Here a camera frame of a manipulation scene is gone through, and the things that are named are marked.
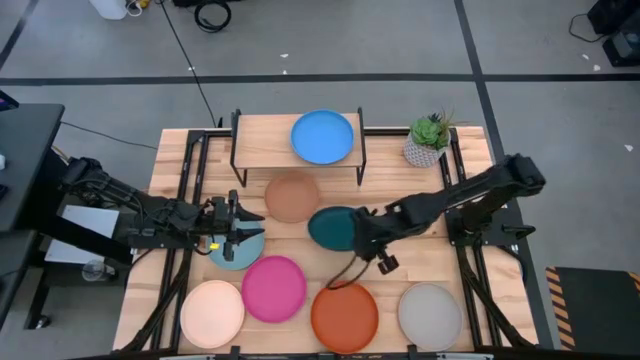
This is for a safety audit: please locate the light blue plate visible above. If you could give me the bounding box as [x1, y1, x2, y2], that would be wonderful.
[207, 222, 266, 272]

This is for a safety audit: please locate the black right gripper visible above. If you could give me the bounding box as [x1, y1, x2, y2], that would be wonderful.
[352, 206, 402, 276]

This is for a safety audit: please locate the brown plate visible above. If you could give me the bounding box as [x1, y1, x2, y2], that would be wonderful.
[264, 171, 321, 224]

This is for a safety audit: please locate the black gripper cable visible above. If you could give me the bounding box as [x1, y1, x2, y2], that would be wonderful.
[325, 254, 374, 291]

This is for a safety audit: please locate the thin black floor cable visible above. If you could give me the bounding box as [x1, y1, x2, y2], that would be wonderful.
[158, 0, 224, 129]
[59, 121, 159, 151]

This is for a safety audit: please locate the white board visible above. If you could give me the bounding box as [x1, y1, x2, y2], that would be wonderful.
[44, 204, 121, 265]

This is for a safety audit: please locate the grey plate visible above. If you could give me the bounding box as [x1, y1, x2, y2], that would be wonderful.
[397, 282, 464, 352]

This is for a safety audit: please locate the clear glass jar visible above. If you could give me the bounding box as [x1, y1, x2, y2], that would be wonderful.
[81, 259, 119, 283]

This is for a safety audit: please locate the pink plate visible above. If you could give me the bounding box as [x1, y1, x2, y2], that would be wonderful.
[241, 255, 308, 324]

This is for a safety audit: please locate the wooden shelf with black legs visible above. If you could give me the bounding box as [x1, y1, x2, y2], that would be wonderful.
[229, 106, 368, 189]

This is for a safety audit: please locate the succulent in white patterned pot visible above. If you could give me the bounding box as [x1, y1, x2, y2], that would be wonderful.
[402, 107, 469, 169]

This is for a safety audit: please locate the black desk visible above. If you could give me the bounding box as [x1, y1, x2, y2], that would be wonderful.
[0, 102, 134, 331]

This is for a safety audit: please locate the dark teal plate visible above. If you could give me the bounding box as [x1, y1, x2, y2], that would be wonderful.
[307, 206, 359, 252]

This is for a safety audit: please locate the orange plate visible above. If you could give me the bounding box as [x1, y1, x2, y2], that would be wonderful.
[310, 282, 380, 355]

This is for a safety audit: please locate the black mat with hazard stripes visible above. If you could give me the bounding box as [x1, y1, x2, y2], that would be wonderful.
[544, 266, 640, 351]

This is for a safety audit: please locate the black equipment box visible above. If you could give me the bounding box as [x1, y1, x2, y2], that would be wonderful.
[587, 0, 640, 36]
[602, 30, 640, 68]

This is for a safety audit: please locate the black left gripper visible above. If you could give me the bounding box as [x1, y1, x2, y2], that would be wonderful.
[199, 189, 266, 262]

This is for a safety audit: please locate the white container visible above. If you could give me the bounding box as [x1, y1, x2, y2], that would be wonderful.
[88, 0, 129, 21]

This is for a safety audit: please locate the coiled black cable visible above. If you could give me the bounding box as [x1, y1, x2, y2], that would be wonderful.
[193, 0, 233, 34]

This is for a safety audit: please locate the peach plate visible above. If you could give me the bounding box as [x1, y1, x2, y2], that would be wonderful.
[179, 279, 246, 350]

